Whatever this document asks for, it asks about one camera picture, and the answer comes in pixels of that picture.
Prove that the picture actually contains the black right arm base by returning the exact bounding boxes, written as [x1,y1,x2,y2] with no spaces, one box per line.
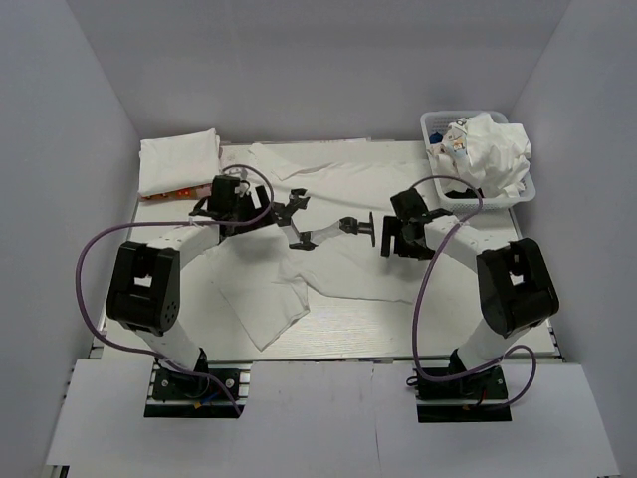
[405,366,512,424]

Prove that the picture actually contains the white printed t-shirt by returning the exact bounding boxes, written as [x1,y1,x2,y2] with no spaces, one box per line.
[430,113,531,199]

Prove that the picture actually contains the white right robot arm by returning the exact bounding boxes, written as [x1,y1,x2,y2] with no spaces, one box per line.
[381,187,559,397]

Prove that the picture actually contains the white plastic laundry basket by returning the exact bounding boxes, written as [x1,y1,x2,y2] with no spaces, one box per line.
[420,111,535,213]

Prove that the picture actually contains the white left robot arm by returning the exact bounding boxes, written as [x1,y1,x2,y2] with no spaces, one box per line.
[106,174,275,397]

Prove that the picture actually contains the green t-shirt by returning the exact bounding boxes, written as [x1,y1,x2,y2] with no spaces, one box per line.
[444,188,485,200]

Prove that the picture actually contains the folded patterned pink t-shirt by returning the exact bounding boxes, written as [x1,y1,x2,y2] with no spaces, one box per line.
[139,183,212,201]

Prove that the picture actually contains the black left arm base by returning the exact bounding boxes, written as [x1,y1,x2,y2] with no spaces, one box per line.
[143,363,250,419]

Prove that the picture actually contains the folded white t-shirt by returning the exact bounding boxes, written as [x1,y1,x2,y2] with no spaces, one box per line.
[138,128,220,197]

